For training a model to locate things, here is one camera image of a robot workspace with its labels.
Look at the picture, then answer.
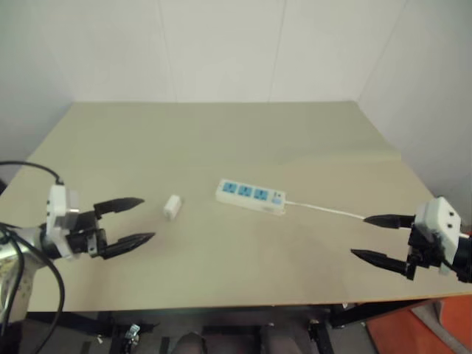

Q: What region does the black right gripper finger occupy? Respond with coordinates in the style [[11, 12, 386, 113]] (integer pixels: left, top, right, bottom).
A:
[[350, 249, 409, 277], [362, 213, 417, 230]]

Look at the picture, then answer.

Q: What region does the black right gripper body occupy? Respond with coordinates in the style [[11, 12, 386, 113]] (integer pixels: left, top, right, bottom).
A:
[[404, 223, 444, 282]]

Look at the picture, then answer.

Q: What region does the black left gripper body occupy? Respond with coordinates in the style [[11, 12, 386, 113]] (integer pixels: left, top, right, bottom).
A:
[[66, 209, 108, 259]]

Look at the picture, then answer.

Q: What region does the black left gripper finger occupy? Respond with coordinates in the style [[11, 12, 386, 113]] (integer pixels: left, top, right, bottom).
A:
[[97, 232, 156, 260], [93, 197, 145, 221]]

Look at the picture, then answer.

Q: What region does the white plug adapter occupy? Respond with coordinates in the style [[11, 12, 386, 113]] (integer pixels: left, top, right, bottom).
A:
[[162, 194, 184, 221]]

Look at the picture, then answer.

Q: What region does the white power strip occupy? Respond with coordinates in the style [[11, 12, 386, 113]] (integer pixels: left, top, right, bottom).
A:
[[215, 178, 288, 215]]

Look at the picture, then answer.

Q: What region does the dark rounded shape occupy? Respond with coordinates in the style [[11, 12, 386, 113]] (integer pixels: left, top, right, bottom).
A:
[[173, 330, 208, 354]]

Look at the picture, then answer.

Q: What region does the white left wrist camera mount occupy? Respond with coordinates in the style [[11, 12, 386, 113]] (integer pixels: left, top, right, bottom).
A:
[[44, 184, 80, 261]]

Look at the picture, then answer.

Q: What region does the black metal table frame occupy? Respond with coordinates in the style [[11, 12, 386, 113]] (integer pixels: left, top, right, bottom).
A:
[[21, 297, 443, 354]]

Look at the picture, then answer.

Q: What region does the white power strip cord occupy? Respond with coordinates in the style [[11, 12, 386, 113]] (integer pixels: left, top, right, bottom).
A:
[[285, 201, 367, 221]]

